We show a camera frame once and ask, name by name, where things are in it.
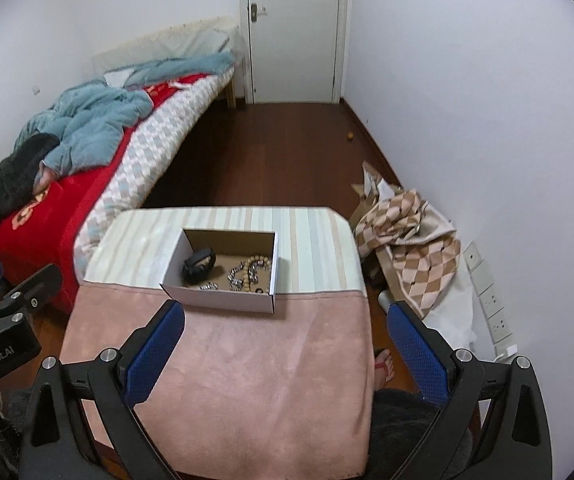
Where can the person's foot in red slipper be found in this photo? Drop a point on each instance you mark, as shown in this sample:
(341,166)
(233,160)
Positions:
(384,367)

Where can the dark fleece cloth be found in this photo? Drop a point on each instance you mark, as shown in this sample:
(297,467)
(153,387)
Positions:
(12,175)

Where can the white charger plug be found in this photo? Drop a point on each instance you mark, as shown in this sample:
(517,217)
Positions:
(507,351)

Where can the wooden bed frame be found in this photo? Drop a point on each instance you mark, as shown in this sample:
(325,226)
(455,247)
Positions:
(230,92)

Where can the blue quilt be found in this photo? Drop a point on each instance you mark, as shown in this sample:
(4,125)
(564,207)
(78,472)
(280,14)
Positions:
(97,120)

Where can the white door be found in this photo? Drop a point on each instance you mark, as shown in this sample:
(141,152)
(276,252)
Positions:
(294,35)

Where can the pale quilted bed cover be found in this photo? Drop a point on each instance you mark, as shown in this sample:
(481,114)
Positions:
(177,42)

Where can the white cardboard box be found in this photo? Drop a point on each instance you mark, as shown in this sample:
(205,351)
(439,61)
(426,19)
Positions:
(217,300)

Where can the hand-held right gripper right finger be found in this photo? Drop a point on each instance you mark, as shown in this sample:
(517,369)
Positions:
(417,355)

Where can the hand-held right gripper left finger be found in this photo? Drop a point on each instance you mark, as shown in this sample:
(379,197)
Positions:
(152,355)

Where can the pink and striped table cloth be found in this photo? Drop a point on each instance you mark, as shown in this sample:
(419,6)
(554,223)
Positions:
(267,385)

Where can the white wall socket strip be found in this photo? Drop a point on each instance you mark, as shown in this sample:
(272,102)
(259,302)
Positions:
(489,295)

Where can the beige checkered cloth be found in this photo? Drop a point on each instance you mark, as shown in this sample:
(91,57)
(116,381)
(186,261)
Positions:
(407,240)

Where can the checkered bed quilt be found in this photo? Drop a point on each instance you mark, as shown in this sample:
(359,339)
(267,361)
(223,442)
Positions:
(157,150)

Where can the bed with red blanket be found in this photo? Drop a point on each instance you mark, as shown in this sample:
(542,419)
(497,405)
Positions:
(67,210)

